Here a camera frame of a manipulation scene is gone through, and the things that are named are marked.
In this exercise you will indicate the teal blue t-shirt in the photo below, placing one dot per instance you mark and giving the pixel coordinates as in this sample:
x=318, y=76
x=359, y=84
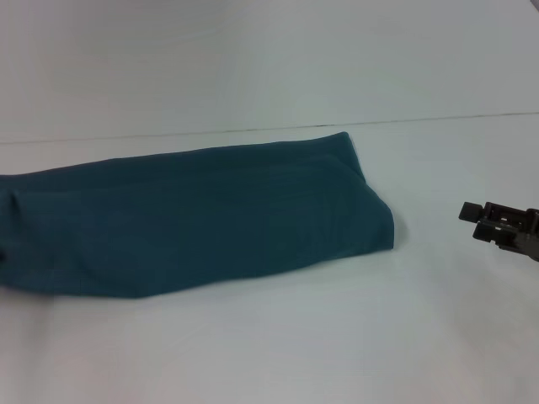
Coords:
x=189, y=219

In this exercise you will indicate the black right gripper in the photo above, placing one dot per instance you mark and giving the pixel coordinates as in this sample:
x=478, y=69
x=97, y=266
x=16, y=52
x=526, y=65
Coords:
x=524, y=235

